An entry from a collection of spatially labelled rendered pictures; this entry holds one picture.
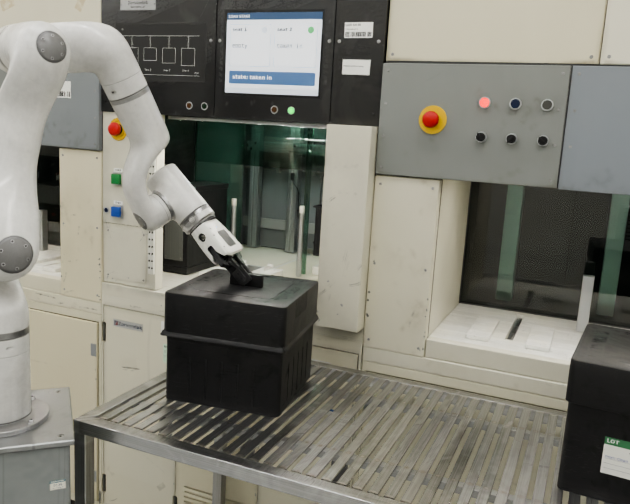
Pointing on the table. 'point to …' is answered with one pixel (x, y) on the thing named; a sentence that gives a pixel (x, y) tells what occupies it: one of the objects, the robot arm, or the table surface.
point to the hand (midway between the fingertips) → (243, 275)
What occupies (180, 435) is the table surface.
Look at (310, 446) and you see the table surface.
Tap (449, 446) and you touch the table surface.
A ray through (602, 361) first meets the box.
